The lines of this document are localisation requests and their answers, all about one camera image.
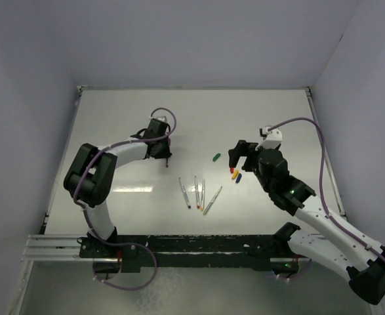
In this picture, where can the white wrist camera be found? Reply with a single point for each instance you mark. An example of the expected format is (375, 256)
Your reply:
(162, 118)
(271, 138)

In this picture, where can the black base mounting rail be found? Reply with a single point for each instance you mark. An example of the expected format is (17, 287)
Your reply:
(255, 252)

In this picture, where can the green tipped pen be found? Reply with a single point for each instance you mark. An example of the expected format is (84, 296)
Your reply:
(212, 201)

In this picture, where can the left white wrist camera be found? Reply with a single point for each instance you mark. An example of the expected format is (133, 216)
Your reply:
(162, 118)

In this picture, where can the blue pen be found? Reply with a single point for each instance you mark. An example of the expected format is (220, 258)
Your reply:
(184, 193)

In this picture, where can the yellow tipped pen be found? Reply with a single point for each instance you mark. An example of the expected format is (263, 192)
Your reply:
(202, 202)

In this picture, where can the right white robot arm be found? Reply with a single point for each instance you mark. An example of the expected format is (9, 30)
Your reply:
(354, 256)

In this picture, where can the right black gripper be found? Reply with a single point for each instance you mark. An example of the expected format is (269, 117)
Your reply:
(241, 150)

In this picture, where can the yellow pen cap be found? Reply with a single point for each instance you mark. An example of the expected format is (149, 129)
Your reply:
(235, 174)

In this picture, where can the purple pen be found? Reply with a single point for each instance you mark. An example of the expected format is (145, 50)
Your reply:
(168, 162)

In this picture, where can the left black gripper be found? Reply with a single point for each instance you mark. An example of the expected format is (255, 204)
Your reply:
(163, 154)

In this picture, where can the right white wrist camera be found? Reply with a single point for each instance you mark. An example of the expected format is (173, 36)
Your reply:
(271, 138)

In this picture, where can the red tipped pen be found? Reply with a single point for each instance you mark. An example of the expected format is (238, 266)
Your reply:
(197, 198)

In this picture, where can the blue pen cap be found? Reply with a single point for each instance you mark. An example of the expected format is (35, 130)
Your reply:
(238, 178)

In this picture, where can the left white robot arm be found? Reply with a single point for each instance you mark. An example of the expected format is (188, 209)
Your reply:
(90, 176)

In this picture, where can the green pen cap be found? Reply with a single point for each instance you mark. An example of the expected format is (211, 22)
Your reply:
(216, 157)

